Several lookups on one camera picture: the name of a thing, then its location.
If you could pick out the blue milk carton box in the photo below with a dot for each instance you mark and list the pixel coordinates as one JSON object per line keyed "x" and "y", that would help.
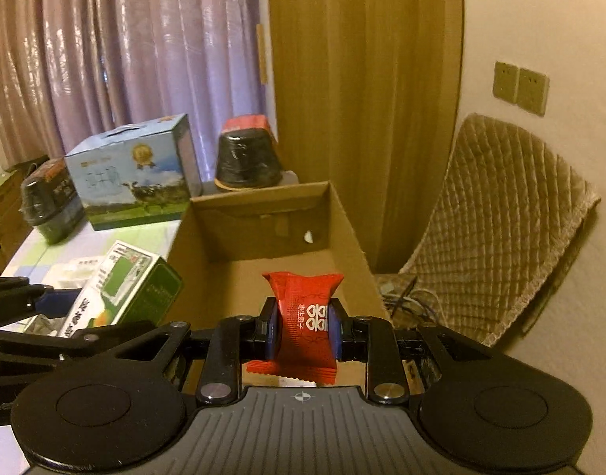
{"x": 136, "y": 174}

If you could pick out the red candy wrapper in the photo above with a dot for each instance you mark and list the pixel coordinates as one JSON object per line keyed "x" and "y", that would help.
{"x": 304, "y": 350}

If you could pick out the black wrapped bowl left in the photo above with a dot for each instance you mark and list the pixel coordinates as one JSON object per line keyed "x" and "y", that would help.
{"x": 49, "y": 202}

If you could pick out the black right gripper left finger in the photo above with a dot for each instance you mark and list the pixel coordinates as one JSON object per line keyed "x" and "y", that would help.
{"x": 237, "y": 340}

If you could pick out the purple curtain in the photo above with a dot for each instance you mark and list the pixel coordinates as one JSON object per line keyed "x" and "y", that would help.
{"x": 70, "y": 69}

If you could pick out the black wrapped bowl right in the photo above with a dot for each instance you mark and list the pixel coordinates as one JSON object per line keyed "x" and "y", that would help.
{"x": 247, "y": 159}

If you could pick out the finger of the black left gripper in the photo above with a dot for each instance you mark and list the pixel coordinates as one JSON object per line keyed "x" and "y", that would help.
{"x": 140, "y": 341}
{"x": 20, "y": 299}

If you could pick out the brown cardboard box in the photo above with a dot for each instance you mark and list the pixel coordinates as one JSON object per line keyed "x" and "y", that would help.
{"x": 226, "y": 243}

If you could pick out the black wrapped bowl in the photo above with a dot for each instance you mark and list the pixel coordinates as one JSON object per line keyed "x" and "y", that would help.
{"x": 49, "y": 202}
{"x": 247, "y": 159}

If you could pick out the checkered tablecloth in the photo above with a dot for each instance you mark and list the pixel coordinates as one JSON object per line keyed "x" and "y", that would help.
{"x": 69, "y": 265}

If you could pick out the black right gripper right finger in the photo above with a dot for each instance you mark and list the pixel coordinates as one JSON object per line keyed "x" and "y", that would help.
{"x": 370, "y": 341}

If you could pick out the beige wall sockets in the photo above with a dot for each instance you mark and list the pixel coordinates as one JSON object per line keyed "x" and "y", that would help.
{"x": 522, "y": 87}

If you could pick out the green white spray box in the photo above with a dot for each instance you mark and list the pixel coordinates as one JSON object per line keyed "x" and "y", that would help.
{"x": 129, "y": 285}

